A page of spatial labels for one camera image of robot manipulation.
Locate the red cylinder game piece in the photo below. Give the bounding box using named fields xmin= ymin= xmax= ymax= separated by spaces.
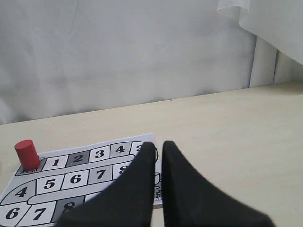
xmin=15 ymin=140 xmax=40 ymax=171

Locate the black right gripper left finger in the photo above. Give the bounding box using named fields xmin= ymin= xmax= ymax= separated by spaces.
xmin=56 ymin=142 xmax=156 ymax=227

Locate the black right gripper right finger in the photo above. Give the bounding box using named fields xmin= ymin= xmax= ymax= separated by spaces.
xmin=162 ymin=141 xmax=275 ymax=227

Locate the white backdrop curtain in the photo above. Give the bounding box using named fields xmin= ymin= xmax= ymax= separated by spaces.
xmin=0 ymin=0 xmax=303 ymax=124

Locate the paper number game board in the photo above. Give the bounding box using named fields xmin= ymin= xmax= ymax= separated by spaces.
xmin=0 ymin=133 xmax=155 ymax=227

